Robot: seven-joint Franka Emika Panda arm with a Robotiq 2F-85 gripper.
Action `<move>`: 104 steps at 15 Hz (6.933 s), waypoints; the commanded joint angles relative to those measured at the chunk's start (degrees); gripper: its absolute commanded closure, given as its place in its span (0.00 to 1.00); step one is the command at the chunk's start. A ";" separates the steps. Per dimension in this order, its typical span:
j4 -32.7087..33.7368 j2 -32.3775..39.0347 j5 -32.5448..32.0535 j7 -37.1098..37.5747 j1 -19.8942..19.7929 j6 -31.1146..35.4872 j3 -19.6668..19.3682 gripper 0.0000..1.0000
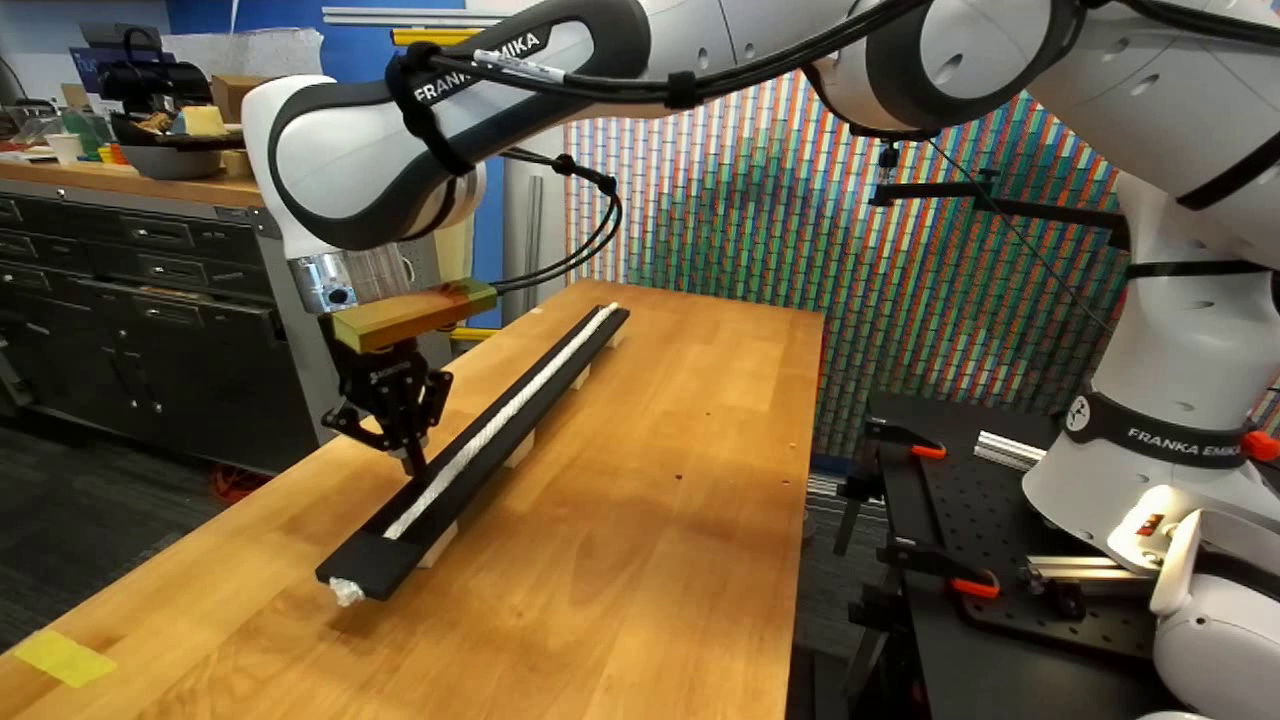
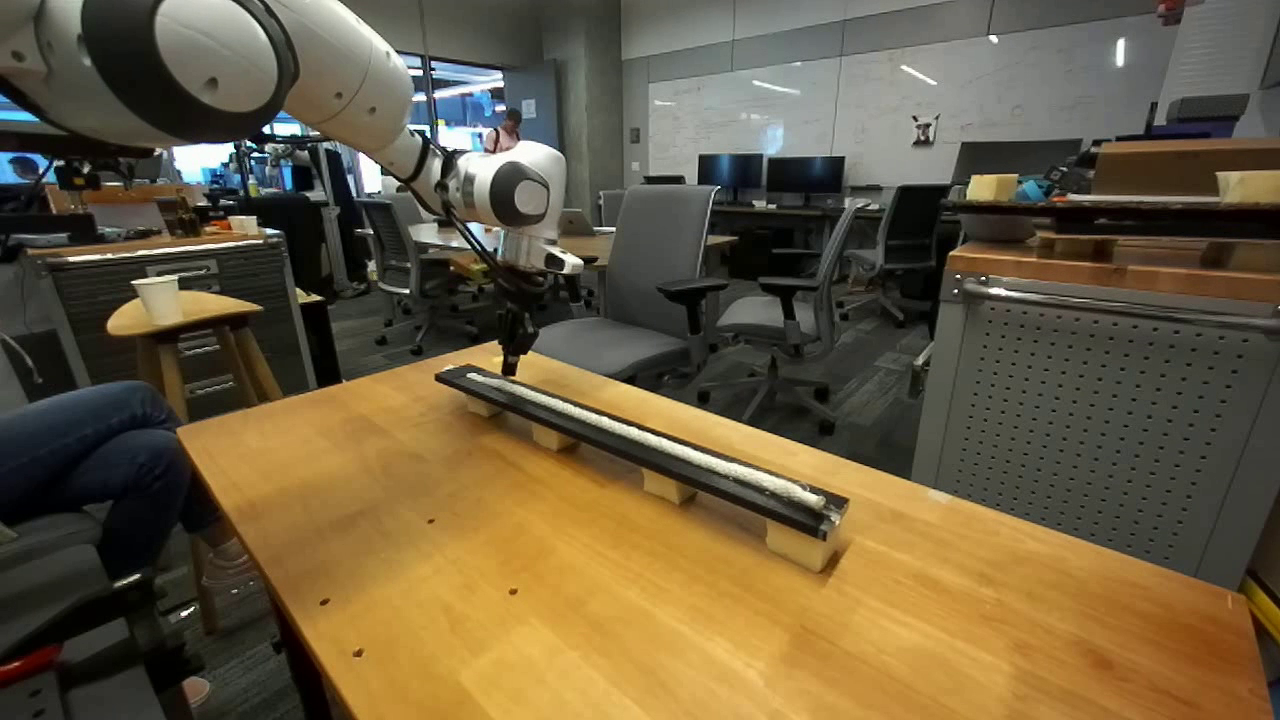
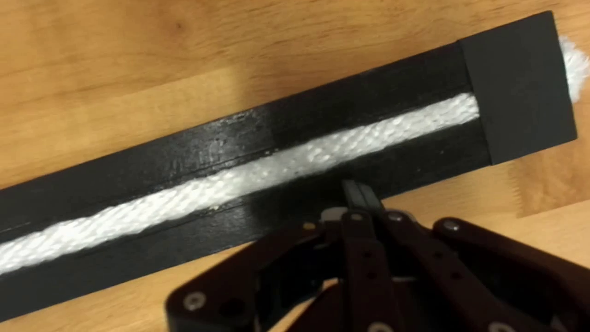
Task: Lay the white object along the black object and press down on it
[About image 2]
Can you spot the grey office chair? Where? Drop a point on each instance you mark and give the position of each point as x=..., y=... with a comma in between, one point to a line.
x=803, y=314
x=664, y=252

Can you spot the yellow bar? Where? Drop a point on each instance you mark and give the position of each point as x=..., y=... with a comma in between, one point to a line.
x=1267, y=610

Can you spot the round wooden stool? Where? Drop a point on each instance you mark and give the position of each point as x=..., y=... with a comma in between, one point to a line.
x=224, y=308

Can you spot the light rail support block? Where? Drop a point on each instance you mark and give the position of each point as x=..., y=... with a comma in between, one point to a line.
x=670, y=491
x=483, y=406
x=803, y=545
x=551, y=438

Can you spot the distant person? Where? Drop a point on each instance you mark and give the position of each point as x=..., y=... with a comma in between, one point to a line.
x=505, y=129

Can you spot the black mesh office chair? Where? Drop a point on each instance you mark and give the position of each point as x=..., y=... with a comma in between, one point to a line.
x=393, y=252

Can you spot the small black wall sticker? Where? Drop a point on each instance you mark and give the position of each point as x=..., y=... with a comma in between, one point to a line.
x=924, y=129

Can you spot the black tray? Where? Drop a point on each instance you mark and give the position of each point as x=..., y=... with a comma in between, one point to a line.
x=1132, y=215

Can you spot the brown cardboard box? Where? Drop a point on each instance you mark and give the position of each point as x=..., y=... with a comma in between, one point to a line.
x=1175, y=164

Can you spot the yellow foam block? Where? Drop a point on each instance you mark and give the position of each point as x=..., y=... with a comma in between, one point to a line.
x=1251, y=184
x=991, y=188

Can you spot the person's leg in jeans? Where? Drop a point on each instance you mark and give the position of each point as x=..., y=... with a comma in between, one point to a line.
x=120, y=464

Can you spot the black computer monitor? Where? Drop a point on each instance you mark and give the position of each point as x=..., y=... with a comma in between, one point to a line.
x=807, y=179
x=731, y=179

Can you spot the dark drawer cabinet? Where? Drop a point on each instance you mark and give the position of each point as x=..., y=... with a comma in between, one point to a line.
x=252, y=283

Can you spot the long black grooved rail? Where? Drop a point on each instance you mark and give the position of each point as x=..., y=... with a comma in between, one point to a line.
x=744, y=497

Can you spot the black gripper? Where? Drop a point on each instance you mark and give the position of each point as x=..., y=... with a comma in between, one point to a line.
x=512, y=301

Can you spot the red chair part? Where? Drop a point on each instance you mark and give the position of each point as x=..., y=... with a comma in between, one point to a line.
x=31, y=667

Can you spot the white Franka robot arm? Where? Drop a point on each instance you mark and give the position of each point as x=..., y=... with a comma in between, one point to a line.
x=333, y=65

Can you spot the white paper cup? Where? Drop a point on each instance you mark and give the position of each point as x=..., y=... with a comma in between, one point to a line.
x=158, y=298

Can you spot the grey perforated metal cabinet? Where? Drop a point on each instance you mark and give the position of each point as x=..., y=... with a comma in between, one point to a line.
x=1094, y=415

